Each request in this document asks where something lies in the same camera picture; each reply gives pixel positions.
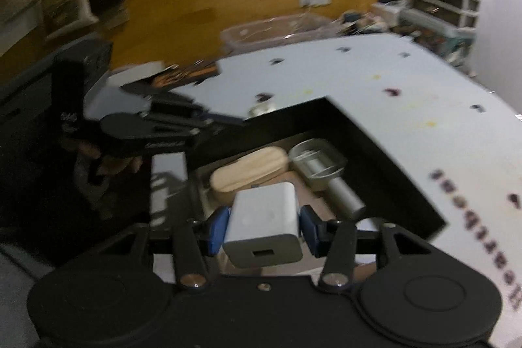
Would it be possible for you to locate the clear plastic storage bin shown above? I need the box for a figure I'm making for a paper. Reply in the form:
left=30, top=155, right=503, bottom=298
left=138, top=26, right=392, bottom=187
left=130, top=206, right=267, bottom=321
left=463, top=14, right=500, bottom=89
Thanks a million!
left=220, top=12, right=341, bottom=55

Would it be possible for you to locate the white usb charger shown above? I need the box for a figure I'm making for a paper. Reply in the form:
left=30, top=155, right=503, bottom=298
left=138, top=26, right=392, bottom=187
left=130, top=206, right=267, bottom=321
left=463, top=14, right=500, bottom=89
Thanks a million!
left=223, top=182, right=302, bottom=269

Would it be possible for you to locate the black storage box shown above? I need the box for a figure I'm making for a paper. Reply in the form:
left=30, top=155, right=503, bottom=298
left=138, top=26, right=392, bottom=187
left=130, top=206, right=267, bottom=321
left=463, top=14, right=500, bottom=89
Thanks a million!
left=146, top=94, right=448, bottom=278

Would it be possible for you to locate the beige plastic scoop tool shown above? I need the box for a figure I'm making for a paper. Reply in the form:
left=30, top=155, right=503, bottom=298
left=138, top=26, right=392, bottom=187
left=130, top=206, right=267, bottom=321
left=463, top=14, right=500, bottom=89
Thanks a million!
left=288, top=139, right=365, bottom=222

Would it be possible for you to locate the wooden oval block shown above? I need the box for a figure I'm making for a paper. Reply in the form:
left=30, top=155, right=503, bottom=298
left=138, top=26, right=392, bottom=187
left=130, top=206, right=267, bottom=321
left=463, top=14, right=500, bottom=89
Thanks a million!
left=210, top=146, right=289, bottom=205

